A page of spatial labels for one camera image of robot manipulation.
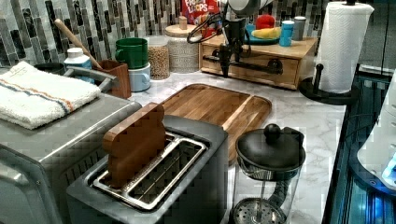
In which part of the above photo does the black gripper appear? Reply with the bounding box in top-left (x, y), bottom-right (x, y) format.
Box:
top-left (219, 19), bottom-right (246, 77)

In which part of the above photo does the wooden drawer box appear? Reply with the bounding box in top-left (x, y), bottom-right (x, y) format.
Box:
top-left (198, 30), bottom-right (318, 91)

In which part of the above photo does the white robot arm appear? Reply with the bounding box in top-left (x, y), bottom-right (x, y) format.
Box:
top-left (219, 0), bottom-right (276, 77)

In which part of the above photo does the teal plate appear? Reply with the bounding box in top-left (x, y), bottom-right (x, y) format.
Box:
top-left (244, 24), bottom-right (279, 46)

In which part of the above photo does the red toy fruit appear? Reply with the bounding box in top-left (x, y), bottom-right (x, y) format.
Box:
top-left (255, 14), bottom-right (276, 30)

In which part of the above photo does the yellow toy banana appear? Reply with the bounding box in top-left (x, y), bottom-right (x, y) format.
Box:
top-left (251, 27), bottom-right (281, 39)

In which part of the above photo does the white ceramic canister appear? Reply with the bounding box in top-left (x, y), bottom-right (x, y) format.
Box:
top-left (165, 16), bottom-right (199, 74)

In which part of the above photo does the red cereal box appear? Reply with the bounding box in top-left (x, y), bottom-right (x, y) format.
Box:
top-left (179, 0), bottom-right (222, 43)

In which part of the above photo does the blue cup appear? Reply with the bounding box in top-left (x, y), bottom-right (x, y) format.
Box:
top-left (279, 21), bottom-right (294, 47)

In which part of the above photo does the wooden cutting board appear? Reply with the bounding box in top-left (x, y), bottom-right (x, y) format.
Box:
top-left (162, 84), bottom-right (272, 164)

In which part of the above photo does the grey cup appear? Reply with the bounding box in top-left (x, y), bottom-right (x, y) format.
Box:
top-left (292, 16), bottom-right (306, 41)

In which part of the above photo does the glass jar of grains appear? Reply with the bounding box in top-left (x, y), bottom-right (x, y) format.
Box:
top-left (147, 35), bottom-right (170, 80)

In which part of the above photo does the black paper towel holder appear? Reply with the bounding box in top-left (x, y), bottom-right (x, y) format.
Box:
top-left (299, 63), bottom-right (360, 105)

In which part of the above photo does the light blue mug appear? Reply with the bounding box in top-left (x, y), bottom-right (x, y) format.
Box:
top-left (128, 63), bottom-right (150, 92)

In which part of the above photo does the green mug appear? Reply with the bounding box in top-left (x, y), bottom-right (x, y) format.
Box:
top-left (115, 37), bottom-right (149, 69)

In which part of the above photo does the brown wooden utensil holder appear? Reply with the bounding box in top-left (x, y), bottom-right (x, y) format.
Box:
top-left (93, 60), bottom-right (132, 99)

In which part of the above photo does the paper towel roll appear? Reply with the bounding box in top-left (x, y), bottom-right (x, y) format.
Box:
top-left (317, 1), bottom-right (375, 93)

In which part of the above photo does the black french press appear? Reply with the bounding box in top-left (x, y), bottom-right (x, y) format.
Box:
top-left (229, 124), bottom-right (305, 224)

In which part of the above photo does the wooden toast slice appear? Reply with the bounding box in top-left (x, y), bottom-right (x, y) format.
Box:
top-left (103, 103), bottom-right (166, 189)

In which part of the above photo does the grey toaster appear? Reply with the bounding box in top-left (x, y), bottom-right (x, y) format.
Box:
top-left (67, 115), bottom-right (228, 224)

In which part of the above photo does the white blue bottle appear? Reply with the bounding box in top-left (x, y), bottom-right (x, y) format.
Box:
top-left (64, 48), bottom-right (92, 69)

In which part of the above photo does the wooden spoon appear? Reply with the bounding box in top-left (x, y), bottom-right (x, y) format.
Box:
top-left (54, 19), bottom-right (101, 68)

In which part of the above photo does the black bowl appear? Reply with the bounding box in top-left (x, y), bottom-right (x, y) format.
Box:
top-left (35, 63), bottom-right (65, 76)

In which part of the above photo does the white striped towel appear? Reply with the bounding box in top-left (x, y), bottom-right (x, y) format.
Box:
top-left (0, 62), bottom-right (101, 130)

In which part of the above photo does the stainless toaster oven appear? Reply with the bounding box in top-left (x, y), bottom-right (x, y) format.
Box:
top-left (0, 66), bottom-right (143, 224)

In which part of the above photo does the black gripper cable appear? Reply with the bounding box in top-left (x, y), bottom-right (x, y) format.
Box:
top-left (186, 12), bottom-right (226, 45)

